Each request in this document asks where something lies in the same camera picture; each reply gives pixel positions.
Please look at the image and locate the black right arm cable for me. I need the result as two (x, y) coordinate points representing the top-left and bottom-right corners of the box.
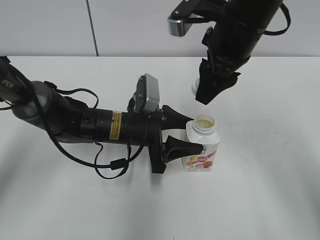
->
(262, 2), (292, 36)

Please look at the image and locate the white yogurt drink bottle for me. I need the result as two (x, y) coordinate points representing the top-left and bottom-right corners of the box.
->
(182, 114), (221, 172)

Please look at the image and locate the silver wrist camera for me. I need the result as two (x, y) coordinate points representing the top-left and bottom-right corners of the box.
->
(133, 73), (160, 113)
(167, 0), (219, 37)

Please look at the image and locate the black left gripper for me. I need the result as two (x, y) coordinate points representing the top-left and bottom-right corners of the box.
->
(120, 105), (203, 174)

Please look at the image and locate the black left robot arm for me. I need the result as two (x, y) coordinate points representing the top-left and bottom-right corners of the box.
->
(0, 56), (204, 174)

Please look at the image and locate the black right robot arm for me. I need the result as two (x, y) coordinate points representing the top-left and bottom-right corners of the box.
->
(195, 0), (283, 105)

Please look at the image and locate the white screw cap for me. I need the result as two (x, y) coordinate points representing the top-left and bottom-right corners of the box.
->
(191, 78), (200, 96)

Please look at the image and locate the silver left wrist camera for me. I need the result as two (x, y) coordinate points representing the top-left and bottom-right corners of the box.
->
(133, 73), (160, 113)

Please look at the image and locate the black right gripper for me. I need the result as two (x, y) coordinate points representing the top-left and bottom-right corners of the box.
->
(195, 0), (260, 105)

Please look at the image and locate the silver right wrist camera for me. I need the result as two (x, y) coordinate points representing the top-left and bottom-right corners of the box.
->
(167, 0), (219, 37)

